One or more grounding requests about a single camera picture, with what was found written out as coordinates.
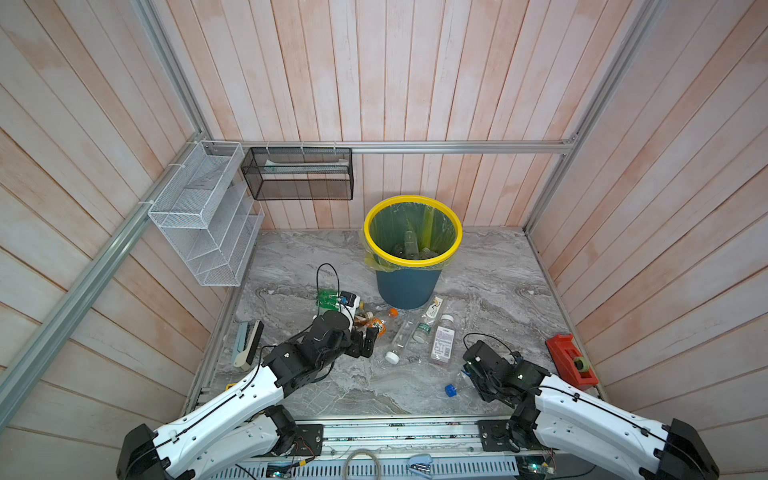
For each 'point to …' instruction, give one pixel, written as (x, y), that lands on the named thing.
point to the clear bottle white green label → (423, 329)
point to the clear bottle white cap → (401, 340)
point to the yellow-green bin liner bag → (436, 230)
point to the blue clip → (421, 464)
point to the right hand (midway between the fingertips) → (464, 369)
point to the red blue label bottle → (399, 250)
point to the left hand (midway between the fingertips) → (362, 332)
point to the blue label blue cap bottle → (463, 384)
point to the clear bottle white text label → (443, 347)
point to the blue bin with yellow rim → (409, 290)
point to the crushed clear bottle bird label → (434, 308)
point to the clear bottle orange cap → (427, 253)
